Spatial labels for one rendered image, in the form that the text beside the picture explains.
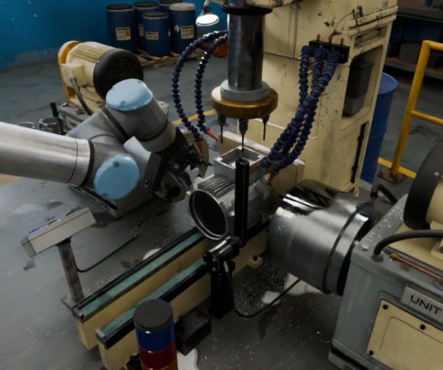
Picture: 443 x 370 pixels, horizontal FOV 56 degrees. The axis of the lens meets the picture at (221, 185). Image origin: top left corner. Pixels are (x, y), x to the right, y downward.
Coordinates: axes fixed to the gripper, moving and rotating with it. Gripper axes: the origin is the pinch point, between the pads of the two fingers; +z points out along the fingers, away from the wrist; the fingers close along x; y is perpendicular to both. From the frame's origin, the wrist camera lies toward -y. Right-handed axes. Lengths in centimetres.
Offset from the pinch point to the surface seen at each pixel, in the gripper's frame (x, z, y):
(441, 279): -66, -6, 5
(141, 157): 22.2, -0.2, 1.9
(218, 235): -8.7, 13.8, -4.3
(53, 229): 12.5, -16.0, -29.9
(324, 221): -39.6, -2.1, 7.5
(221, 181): -7.0, 1.3, 6.6
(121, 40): 425, 207, 205
